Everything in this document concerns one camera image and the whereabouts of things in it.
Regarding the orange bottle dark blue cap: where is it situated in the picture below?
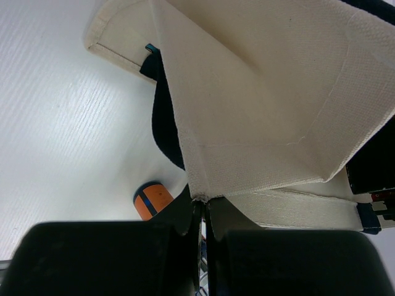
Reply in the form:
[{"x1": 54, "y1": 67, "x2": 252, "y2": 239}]
[{"x1": 133, "y1": 181, "x2": 174, "y2": 221}]

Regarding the canvas tote bag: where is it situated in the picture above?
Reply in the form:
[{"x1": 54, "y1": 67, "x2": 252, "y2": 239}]
[{"x1": 85, "y1": 1, "x2": 394, "y2": 231}]

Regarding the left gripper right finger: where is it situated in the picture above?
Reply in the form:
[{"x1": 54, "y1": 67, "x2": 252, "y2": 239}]
[{"x1": 206, "y1": 197, "x2": 394, "y2": 295}]

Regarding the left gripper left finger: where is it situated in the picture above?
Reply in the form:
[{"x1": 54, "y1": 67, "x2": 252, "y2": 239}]
[{"x1": 1, "y1": 189, "x2": 201, "y2": 295}]

